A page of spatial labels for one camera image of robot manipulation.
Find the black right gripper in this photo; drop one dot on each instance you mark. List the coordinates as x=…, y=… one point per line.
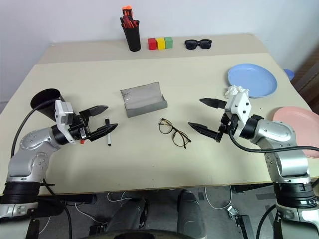
x=227, y=125

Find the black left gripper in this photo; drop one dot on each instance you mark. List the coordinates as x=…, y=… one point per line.
x=79, y=128

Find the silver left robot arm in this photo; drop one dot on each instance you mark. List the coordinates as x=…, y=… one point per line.
x=27, y=147

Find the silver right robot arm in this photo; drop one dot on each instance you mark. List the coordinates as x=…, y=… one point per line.
x=276, y=132

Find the white marker with black cap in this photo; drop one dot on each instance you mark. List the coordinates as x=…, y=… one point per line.
x=109, y=139

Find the crumpled white tissue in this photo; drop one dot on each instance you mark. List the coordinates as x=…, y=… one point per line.
x=233, y=90

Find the tortoiseshell round eyeglasses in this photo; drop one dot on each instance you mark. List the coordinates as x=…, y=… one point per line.
x=180, y=144

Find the grey open glasses case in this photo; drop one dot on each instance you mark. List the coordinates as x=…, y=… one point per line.
x=139, y=99

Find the empty black conical cup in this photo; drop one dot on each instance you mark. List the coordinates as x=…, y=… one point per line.
x=47, y=102

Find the blue round plate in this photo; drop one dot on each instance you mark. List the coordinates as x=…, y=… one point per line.
x=253, y=78

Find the black sunglasses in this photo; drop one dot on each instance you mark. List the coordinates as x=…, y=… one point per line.
x=191, y=44

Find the green block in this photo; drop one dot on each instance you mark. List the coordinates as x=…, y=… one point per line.
x=169, y=42

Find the pink round plate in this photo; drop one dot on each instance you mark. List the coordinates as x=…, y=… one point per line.
x=296, y=118

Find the yellow block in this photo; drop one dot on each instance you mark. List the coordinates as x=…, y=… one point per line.
x=161, y=43

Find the black cup holding tools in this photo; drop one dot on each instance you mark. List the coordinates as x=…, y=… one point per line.
x=134, y=38

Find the small blue plastic bowl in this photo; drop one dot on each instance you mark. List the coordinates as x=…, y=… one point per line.
x=289, y=74

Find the red block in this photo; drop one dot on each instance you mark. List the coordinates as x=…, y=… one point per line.
x=152, y=44

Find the dark grey rounded robot leg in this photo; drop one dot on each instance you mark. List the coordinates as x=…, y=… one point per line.
x=129, y=216
x=190, y=214

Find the red and black screwdriver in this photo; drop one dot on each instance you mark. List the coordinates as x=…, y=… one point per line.
x=124, y=22
x=135, y=23

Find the brown wooden furniture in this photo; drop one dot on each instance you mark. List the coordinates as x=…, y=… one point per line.
x=307, y=74

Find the dark rounded robot torso edge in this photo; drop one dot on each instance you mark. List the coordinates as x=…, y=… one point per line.
x=144, y=235

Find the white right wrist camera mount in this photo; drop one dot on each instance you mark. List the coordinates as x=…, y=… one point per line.
x=240, y=104

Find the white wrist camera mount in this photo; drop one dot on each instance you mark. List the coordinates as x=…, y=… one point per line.
x=240, y=104
x=61, y=109

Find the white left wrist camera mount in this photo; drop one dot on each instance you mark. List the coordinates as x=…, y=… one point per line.
x=61, y=109

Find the black table frame bar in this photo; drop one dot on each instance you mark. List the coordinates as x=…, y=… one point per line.
x=74, y=199

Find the metal caster bracket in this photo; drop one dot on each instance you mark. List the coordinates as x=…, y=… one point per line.
x=234, y=211

